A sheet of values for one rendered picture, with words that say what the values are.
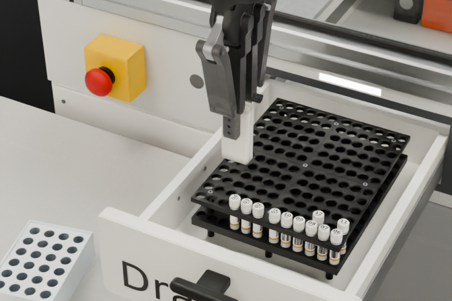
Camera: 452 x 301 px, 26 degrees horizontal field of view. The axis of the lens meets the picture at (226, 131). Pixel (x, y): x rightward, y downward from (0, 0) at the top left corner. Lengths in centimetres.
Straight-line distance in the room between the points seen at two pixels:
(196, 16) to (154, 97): 17
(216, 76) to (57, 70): 57
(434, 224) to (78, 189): 47
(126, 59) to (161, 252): 37
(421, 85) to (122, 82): 41
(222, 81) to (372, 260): 25
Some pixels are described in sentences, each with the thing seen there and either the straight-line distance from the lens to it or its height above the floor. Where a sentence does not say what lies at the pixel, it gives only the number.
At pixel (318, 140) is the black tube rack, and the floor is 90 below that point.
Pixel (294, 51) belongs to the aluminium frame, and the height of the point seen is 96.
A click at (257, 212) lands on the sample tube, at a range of 105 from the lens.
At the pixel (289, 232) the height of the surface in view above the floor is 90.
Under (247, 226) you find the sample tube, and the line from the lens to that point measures 107.
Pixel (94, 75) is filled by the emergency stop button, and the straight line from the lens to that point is 131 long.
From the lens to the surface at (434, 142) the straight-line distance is 119.
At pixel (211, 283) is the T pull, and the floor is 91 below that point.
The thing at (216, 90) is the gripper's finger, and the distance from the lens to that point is 93.
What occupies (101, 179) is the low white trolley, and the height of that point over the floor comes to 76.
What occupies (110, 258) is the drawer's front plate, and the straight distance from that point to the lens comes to 106.
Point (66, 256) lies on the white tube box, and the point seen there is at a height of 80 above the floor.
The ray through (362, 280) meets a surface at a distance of 100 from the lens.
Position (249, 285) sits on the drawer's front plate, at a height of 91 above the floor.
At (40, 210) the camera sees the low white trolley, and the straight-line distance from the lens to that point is 130.
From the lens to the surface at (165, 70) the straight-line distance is 133.
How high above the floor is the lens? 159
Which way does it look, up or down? 36 degrees down
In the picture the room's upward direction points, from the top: straight up
